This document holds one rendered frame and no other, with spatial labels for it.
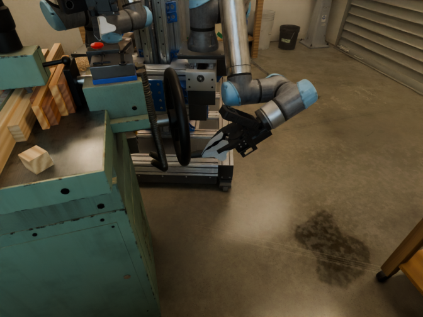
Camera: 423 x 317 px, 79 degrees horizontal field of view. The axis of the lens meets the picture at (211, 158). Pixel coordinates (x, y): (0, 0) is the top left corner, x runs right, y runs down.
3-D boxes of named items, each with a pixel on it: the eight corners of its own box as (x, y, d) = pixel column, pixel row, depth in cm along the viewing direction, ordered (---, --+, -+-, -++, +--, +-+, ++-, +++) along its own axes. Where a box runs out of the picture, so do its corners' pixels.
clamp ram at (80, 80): (107, 102, 65) (97, 66, 59) (75, 106, 63) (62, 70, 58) (108, 87, 72) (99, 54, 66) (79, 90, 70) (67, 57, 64)
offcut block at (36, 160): (54, 164, 48) (47, 151, 46) (36, 175, 46) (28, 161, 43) (43, 158, 49) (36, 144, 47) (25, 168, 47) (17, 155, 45)
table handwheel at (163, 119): (181, 51, 62) (172, 80, 91) (94, 59, 58) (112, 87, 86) (201, 168, 65) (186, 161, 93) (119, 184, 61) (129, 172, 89)
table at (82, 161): (161, 184, 52) (157, 161, 48) (-12, 219, 46) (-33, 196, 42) (139, 72, 97) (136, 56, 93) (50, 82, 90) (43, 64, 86)
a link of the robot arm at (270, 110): (280, 108, 69) (267, 94, 75) (265, 117, 70) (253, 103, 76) (287, 126, 74) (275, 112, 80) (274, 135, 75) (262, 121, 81)
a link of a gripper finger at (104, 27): (117, 37, 71) (112, 9, 73) (94, 39, 69) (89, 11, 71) (119, 45, 74) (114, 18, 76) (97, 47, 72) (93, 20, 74)
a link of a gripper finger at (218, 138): (209, 165, 80) (234, 148, 79) (199, 153, 76) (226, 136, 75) (206, 158, 82) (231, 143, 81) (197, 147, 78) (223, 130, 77)
